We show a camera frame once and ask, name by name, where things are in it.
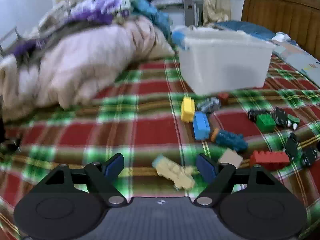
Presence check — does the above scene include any blue pillow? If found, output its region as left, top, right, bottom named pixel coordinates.
left=214, top=20, right=276, bottom=41

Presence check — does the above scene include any green toy brick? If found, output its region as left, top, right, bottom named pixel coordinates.
left=255, top=114, right=277, bottom=133

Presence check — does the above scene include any black toy car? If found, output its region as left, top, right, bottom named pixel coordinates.
left=285, top=132, right=299, bottom=159
left=248, top=108, right=268, bottom=122
left=274, top=107, right=289, bottom=128
left=301, top=147, right=318, bottom=167

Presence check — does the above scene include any blue toy brick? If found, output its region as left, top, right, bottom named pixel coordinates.
left=193, top=112, right=211, bottom=141

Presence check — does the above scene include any grey toy car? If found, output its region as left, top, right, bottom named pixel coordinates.
left=197, top=97, right=222, bottom=113

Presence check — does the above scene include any pink duvet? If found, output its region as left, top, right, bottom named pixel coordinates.
left=0, top=15, right=175, bottom=122

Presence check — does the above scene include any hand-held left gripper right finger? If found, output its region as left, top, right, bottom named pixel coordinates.
left=195, top=153, right=288, bottom=207

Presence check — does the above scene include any teal and orange toy vehicle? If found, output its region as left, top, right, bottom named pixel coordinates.
left=210, top=128, right=249, bottom=153

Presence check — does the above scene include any small white cloth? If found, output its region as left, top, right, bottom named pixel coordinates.
left=271, top=32, right=292, bottom=43

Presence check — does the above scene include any long red toy brick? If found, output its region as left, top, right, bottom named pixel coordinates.
left=249, top=151, right=291, bottom=171

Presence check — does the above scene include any wooden headboard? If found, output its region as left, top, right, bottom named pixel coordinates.
left=241, top=0, right=320, bottom=61

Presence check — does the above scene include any white plastic storage container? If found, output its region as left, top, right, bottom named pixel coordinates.
left=172, top=25, right=275, bottom=95

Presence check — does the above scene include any cream toy brick train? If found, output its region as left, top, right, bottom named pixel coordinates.
left=152, top=154, right=196, bottom=191

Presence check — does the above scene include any small dark red brick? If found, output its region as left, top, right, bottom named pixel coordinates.
left=217, top=92, right=230, bottom=105

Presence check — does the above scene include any yellow toy brick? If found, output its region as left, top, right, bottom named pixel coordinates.
left=181, top=97, right=195, bottom=123

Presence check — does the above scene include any purple floral quilt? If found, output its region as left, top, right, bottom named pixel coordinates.
left=12, top=0, right=172, bottom=59

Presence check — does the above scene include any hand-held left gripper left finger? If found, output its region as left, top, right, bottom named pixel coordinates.
left=32, top=153, right=127, bottom=207

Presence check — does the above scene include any tan toy brick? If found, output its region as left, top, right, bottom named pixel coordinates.
left=218, top=148, right=244, bottom=168

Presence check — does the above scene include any grey metal stand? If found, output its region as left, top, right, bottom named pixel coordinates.
left=183, top=0, right=203, bottom=27

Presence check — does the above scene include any pastel patchwork pillow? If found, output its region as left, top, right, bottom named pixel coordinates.
left=272, top=41, right=320, bottom=85

